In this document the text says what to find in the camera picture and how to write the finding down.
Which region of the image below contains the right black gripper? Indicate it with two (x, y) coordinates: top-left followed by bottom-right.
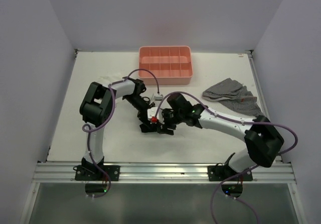
(157, 108), (184, 134)

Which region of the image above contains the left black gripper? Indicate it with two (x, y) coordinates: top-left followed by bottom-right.
(124, 94), (154, 129)

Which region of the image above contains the black underwear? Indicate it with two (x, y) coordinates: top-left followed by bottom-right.
(139, 123), (163, 134)

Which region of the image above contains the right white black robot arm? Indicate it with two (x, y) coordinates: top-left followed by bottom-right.
(147, 92), (284, 180)

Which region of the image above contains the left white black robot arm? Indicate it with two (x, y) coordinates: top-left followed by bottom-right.
(79, 78), (157, 180)

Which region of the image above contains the white underwear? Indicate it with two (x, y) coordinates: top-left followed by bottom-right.
(97, 74), (123, 85)

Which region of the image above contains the grey striped underwear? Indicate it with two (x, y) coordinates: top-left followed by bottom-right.
(202, 78), (263, 117)

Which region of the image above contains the pink divided plastic tray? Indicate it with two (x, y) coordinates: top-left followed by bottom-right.
(138, 46), (193, 85)

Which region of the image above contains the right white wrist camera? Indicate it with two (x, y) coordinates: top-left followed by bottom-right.
(147, 107), (164, 124)

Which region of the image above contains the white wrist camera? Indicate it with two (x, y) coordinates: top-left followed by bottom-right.
(150, 94), (164, 102)
(147, 107), (164, 124)

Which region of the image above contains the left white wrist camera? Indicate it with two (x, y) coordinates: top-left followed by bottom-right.
(150, 94), (164, 102)

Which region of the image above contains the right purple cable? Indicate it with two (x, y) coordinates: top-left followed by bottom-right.
(154, 91), (299, 224)

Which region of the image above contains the purple cable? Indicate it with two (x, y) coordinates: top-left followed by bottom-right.
(154, 91), (299, 224)
(82, 69), (162, 199)

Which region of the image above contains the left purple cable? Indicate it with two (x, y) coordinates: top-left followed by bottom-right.
(82, 69), (162, 199)

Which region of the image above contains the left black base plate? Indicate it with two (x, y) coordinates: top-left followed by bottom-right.
(73, 164), (120, 181)

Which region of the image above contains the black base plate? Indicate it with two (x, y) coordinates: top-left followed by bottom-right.
(207, 163), (253, 181)
(73, 164), (120, 181)

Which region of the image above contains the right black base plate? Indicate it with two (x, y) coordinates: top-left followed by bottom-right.
(207, 163), (253, 181)

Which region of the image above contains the aluminium mounting rail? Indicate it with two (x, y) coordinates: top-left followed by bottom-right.
(32, 162), (296, 184)

